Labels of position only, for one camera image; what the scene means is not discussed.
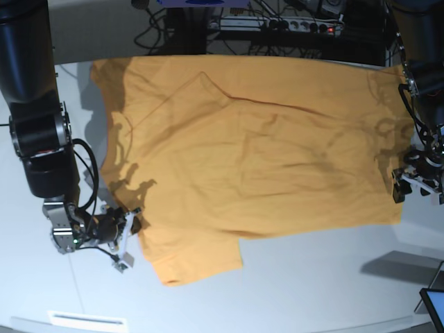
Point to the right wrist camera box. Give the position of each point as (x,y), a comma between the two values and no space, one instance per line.
(123,262)

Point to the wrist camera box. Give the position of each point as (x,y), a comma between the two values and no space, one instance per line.
(123,262)
(437,198)

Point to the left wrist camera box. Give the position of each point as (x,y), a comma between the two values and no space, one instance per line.
(437,198)

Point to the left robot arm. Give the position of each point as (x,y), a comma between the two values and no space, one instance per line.
(420,36)

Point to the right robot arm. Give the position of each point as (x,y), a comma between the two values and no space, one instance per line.
(41,135)

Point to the tablet with blue screen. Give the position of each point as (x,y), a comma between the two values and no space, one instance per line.
(433,301)

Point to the orange yellow T-shirt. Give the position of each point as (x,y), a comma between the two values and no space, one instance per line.
(216,148)

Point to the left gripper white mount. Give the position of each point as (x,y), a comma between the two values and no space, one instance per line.
(406,178)

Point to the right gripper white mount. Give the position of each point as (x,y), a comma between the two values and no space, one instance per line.
(133,224)

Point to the white power strip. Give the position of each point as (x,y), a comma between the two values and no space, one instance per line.
(291,24)

